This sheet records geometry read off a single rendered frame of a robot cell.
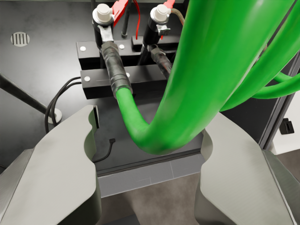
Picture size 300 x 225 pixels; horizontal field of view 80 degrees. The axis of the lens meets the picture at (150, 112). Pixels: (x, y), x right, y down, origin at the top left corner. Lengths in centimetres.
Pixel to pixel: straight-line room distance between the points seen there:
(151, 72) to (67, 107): 25
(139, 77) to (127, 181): 21
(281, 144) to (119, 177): 38
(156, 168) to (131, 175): 5
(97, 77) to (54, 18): 31
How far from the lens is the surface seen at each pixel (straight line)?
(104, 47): 24
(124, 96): 15
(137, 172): 39
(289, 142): 55
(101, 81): 37
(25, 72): 58
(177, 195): 146
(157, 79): 39
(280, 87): 22
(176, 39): 43
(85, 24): 62
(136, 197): 138
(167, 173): 40
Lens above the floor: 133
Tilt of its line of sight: 72 degrees down
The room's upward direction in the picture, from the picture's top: 48 degrees clockwise
